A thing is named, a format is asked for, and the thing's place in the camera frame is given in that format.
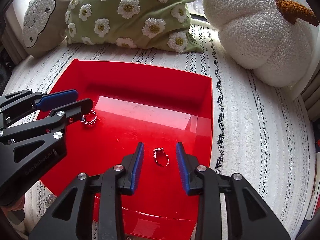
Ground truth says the green daisy pillow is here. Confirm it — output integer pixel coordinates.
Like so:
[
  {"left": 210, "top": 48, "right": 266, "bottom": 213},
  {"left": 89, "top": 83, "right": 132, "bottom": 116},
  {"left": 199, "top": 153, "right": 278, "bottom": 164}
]
[{"left": 65, "top": 0, "right": 202, "bottom": 53}]

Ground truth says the white black woven blanket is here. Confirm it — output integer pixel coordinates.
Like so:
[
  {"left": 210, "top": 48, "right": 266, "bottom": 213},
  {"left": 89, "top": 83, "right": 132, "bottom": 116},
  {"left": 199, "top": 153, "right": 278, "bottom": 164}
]
[{"left": 4, "top": 25, "right": 316, "bottom": 239}]

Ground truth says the beige pleated curtain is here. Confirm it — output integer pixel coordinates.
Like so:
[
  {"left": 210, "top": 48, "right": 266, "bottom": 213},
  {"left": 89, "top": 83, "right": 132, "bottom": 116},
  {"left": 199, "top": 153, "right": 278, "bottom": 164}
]
[{"left": 301, "top": 72, "right": 320, "bottom": 122}]

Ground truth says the beige sheep round pillow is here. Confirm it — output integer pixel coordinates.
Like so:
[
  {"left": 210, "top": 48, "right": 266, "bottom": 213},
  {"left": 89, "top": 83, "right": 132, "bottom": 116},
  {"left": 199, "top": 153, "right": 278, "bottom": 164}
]
[{"left": 22, "top": 0, "right": 70, "bottom": 58}]

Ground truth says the white pumpkin plush pillow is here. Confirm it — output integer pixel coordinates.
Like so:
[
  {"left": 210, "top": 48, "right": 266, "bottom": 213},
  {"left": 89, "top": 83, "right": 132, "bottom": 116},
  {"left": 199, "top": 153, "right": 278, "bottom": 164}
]
[{"left": 203, "top": 0, "right": 319, "bottom": 87}]

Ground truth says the silver ring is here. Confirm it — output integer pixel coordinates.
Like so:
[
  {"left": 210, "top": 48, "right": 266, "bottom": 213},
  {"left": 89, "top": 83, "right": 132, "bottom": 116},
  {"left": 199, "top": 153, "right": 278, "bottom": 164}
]
[{"left": 80, "top": 109, "right": 99, "bottom": 127}]

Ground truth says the silver ring edge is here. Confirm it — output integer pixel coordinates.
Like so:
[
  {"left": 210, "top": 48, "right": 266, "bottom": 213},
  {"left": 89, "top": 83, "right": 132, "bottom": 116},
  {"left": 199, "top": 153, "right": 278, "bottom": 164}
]
[{"left": 152, "top": 147, "right": 170, "bottom": 168}]

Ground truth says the red plastic tray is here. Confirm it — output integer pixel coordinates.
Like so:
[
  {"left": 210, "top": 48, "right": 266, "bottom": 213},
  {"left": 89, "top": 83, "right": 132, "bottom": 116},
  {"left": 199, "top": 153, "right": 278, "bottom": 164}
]
[{"left": 41, "top": 59, "right": 213, "bottom": 239}]

